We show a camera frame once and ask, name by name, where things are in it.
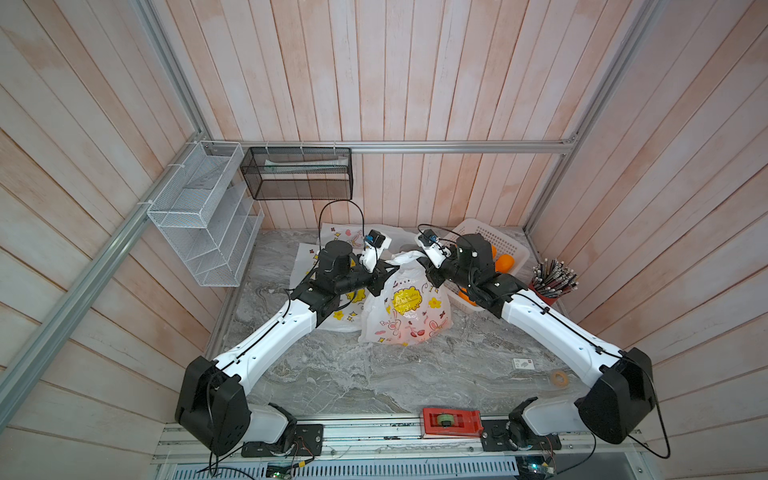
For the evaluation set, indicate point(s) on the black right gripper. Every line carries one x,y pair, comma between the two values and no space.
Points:
432,272

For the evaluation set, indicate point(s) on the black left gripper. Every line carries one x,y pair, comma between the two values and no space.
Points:
379,275

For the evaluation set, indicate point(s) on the white printed bag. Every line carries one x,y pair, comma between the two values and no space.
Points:
401,239
334,287

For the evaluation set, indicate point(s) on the white plastic bag front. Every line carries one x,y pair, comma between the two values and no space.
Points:
409,310

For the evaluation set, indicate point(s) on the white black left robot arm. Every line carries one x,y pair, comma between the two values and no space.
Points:
213,403

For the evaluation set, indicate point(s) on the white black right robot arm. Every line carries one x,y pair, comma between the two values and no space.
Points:
620,385

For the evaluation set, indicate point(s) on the orange fruit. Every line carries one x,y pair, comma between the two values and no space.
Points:
464,296
504,263

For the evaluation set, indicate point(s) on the white plastic perforated basket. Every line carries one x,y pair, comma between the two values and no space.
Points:
513,245

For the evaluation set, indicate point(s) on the white printed bag back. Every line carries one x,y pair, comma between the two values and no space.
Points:
401,239

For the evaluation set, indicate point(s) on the red cup of pens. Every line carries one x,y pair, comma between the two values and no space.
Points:
553,279

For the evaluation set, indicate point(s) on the small white label card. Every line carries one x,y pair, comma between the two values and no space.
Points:
523,364

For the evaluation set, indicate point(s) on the brown tape roll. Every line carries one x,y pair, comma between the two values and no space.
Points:
559,379

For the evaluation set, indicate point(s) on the red tape dispenser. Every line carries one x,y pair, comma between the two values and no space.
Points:
450,423

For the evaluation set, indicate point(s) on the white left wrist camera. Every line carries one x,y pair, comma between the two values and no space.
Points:
375,243

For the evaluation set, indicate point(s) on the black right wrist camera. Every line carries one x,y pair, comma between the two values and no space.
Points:
431,246

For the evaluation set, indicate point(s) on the black wire mesh basket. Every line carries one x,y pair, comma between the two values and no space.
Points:
298,173

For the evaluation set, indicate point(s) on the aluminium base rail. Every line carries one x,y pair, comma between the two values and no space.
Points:
393,446

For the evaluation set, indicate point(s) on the white wire mesh shelf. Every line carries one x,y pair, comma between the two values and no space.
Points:
206,214

